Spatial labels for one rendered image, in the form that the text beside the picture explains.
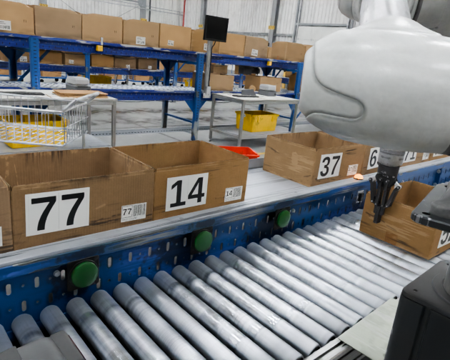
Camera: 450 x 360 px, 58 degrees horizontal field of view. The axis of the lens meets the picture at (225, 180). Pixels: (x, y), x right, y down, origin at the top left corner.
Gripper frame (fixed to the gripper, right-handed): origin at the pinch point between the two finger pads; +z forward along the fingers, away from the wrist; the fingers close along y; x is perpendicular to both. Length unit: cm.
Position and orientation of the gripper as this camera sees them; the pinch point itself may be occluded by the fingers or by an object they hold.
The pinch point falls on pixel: (378, 213)
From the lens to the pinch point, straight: 171.2
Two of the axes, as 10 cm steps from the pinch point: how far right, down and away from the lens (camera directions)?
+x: 7.5, -1.2, 6.5
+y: 6.5, 2.8, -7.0
